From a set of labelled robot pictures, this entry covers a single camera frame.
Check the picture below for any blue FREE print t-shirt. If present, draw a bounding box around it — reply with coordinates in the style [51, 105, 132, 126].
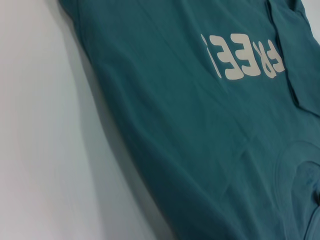
[58, 0, 320, 240]

